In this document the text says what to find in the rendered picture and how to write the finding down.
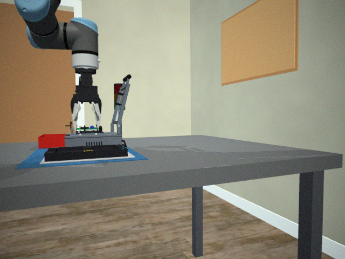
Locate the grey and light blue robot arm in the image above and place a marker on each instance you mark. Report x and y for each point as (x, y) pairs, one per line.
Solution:
(45, 32)

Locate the red bin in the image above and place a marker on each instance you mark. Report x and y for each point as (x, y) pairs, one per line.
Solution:
(51, 140)

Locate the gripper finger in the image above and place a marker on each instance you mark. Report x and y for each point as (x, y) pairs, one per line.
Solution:
(97, 110)
(75, 108)

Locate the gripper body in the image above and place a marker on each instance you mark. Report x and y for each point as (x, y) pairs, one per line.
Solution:
(86, 92)

